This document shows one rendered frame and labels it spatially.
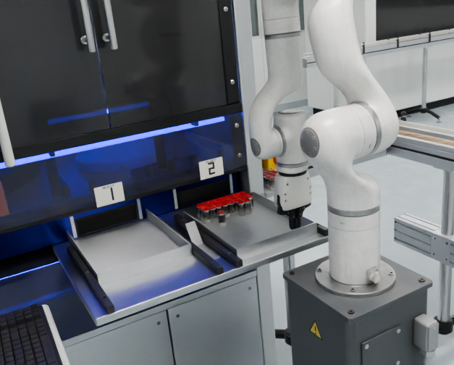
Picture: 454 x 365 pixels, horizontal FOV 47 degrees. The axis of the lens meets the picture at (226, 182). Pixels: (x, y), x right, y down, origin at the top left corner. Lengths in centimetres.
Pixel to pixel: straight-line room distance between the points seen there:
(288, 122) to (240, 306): 84
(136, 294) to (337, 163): 57
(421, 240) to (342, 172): 128
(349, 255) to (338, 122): 32
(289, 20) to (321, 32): 17
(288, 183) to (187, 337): 74
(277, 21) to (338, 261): 58
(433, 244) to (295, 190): 104
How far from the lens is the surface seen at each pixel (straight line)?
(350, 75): 116
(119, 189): 158
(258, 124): 130
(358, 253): 123
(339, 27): 116
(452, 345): 261
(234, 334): 198
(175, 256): 141
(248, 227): 156
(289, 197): 140
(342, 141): 110
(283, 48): 131
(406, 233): 241
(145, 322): 178
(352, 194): 117
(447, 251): 229
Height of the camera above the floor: 152
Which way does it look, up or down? 19 degrees down
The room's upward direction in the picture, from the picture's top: 6 degrees counter-clockwise
